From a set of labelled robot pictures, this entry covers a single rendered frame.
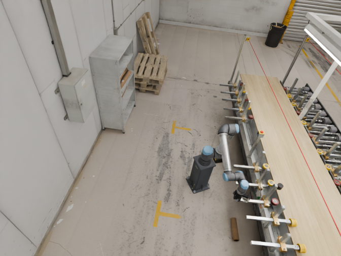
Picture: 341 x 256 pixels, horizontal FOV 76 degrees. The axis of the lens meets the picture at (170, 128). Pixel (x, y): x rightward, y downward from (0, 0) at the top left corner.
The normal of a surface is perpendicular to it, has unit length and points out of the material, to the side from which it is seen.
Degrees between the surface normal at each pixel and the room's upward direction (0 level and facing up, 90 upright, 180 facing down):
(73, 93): 90
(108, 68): 90
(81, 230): 0
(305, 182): 0
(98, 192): 0
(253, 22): 90
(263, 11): 90
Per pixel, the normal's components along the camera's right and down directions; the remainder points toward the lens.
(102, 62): -0.14, 0.68
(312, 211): 0.08, -0.72
